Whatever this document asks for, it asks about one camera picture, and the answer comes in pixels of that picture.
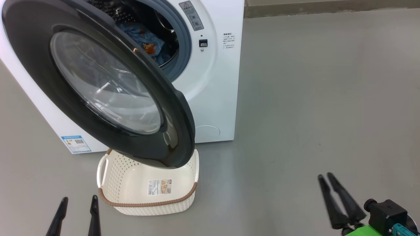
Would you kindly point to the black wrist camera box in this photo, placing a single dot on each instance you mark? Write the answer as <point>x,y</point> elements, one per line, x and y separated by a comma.
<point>387,213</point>

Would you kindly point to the white perforated laundry basket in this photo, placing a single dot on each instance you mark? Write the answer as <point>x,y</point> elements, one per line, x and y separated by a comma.
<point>131,183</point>

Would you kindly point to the grey warning sticker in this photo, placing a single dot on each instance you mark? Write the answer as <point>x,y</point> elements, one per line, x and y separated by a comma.
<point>191,15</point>

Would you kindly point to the stainless steel washing machine drum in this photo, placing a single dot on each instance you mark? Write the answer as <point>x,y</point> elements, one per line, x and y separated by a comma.
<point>121,11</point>

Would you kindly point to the blue energy label sticker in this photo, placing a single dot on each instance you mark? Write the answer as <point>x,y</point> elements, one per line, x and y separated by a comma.
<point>76,144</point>

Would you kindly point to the paper basket product sticker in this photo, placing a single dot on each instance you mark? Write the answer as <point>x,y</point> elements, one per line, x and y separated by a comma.
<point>159,187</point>

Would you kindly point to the round black glass washer door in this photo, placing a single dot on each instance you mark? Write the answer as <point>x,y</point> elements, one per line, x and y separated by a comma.
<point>39,59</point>

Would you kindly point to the round white filter cover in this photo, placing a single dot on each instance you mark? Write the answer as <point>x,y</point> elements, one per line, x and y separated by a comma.
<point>208,133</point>

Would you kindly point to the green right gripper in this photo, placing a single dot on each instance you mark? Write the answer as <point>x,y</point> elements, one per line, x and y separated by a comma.
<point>364,232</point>

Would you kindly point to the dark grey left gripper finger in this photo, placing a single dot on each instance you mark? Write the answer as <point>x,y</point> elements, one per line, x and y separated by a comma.
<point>94,219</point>
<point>57,219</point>

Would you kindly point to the black door latch socket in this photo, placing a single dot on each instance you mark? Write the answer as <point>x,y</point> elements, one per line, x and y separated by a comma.
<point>203,43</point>

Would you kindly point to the white front-load washing machine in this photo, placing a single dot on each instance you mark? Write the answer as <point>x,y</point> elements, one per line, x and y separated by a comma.
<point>216,82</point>

